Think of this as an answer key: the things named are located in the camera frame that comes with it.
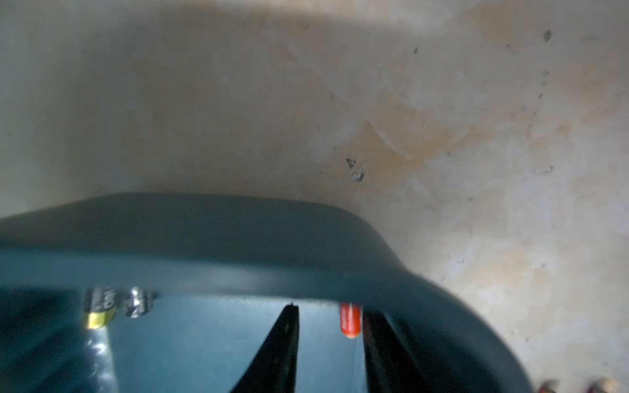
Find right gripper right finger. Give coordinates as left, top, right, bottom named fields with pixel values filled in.
left=362, top=310, right=430, bottom=392

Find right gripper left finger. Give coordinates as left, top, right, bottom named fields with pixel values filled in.
left=232, top=304, right=300, bottom=393

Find teal plastic storage tray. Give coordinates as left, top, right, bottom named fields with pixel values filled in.
left=1, top=193, right=532, bottom=392

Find black silver battery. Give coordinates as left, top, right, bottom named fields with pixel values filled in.
left=124, top=287, right=155, bottom=319

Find black yellow battery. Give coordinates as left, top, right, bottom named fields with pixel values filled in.
left=84, top=287, right=118, bottom=330

